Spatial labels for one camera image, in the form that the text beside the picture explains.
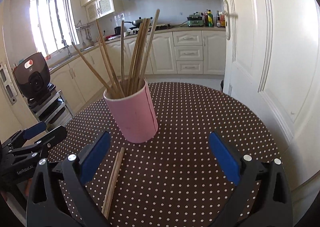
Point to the wooden chopstick four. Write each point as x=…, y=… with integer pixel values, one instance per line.
x=144, y=28

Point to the wooden chopstick ten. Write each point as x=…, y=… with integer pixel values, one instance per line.
x=115, y=180

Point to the pink cylindrical cup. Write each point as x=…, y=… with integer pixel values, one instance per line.
x=135, y=115

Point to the white panel door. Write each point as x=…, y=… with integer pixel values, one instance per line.
x=272, y=66

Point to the brown polka dot tablecloth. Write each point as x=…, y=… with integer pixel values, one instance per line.
x=172, y=179

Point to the cream lower cabinets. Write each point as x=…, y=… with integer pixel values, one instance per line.
x=173, y=52

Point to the door strike plate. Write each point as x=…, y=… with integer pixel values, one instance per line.
x=8, y=84

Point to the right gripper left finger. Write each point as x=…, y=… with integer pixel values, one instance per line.
x=46, y=205

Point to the kitchen window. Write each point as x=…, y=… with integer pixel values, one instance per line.
x=52, y=25

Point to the black gas stove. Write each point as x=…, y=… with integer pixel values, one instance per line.
x=134, y=30

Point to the chrome sink faucet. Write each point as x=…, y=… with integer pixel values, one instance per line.
x=67, y=48

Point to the wooden chopstick one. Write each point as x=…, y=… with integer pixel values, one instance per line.
x=97, y=75

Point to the wall utensil rack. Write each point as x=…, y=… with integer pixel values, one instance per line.
x=85, y=33

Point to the green yellow bottle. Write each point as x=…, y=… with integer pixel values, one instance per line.
x=210, y=19

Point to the silver door handle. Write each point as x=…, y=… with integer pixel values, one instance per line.
x=228, y=16

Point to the metal shelf rack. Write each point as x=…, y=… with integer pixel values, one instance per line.
x=54, y=111

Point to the wooden chopstick six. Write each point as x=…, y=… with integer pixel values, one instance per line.
x=147, y=52

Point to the red label bottle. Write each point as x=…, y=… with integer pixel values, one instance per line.
x=222, y=20

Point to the wooden chopstick five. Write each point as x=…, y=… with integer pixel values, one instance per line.
x=113, y=83

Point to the wooden chopstick eight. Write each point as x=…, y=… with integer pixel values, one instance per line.
x=122, y=68

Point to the black electric kettle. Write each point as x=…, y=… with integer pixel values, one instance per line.
x=117, y=30

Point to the black wok with lid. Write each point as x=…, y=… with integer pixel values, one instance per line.
x=135, y=23

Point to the green electric cooker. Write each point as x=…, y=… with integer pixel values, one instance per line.
x=195, y=20

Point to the wooden chopstick three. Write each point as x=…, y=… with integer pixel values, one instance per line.
x=109, y=60

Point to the black air fryer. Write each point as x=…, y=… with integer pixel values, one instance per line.
x=32, y=77

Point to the dark sauce bottle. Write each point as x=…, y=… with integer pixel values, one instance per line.
x=218, y=22

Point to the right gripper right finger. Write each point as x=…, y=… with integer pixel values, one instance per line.
x=272, y=205

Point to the wooden chopstick nine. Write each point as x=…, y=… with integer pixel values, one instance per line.
x=133, y=63

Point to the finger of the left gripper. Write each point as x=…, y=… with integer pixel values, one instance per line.
x=19, y=138
x=50, y=139

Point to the wooden chopstick seven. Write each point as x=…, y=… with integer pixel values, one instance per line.
x=110, y=184

